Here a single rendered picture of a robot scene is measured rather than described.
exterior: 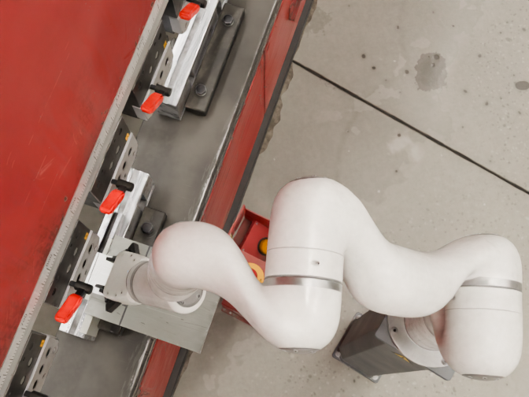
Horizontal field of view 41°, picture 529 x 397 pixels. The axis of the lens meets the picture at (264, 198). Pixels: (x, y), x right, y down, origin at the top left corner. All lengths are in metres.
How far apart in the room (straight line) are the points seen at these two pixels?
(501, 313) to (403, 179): 1.57
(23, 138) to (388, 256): 0.50
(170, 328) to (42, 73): 0.74
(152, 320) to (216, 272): 0.66
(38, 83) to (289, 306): 0.42
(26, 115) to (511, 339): 0.77
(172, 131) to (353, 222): 0.92
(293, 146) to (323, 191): 1.77
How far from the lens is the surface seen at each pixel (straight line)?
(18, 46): 0.88
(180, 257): 0.90
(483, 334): 1.14
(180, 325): 1.53
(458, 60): 2.90
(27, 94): 0.93
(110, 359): 1.67
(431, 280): 1.02
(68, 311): 1.25
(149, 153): 1.75
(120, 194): 1.30
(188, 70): 1.71
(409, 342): 1.53
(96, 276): 1.57
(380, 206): 2.63
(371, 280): 0.97
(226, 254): 0.89
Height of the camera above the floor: 2.51
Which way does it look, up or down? 75 degrees down
